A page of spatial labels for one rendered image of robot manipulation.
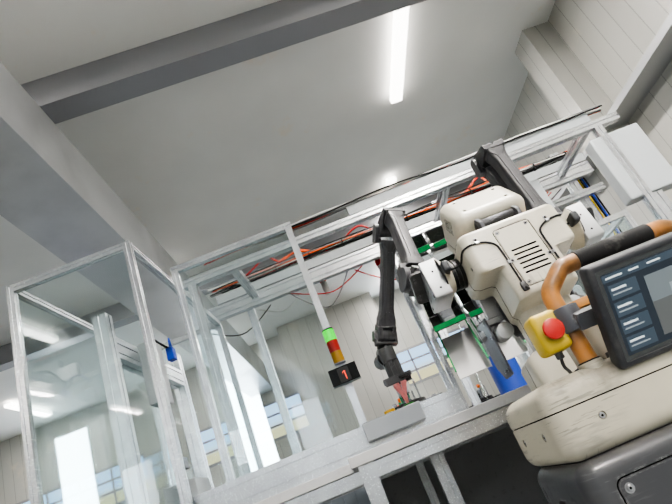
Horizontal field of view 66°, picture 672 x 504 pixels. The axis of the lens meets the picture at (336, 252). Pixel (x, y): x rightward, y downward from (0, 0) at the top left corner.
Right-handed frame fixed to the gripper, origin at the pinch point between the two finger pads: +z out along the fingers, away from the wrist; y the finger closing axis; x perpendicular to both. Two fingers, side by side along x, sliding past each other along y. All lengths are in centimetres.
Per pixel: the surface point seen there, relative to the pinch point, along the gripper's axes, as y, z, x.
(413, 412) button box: -0.3, 4.4, 3.6
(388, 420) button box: 8.4, 3.8, 3.6
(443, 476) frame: -1.2, 25.7, 3.8
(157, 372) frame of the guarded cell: 81, -42, 0
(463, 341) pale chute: -32.0, -15.9, -25.8
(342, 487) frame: 30.1, 17.5, 3.6
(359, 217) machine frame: -20, -108, -75
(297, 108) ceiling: -25, -313, -222
